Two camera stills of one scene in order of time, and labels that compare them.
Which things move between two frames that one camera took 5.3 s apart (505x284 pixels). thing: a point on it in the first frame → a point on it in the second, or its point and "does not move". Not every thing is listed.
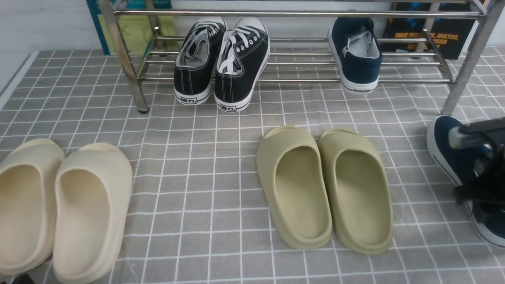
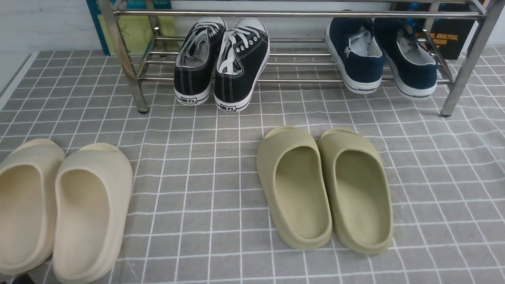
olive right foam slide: x=359 y=191 does not move
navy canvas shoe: x=356 y=53 does not move
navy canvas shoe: x=460 y=167 → x=413 y=64
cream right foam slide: x=93 y=193 does not move
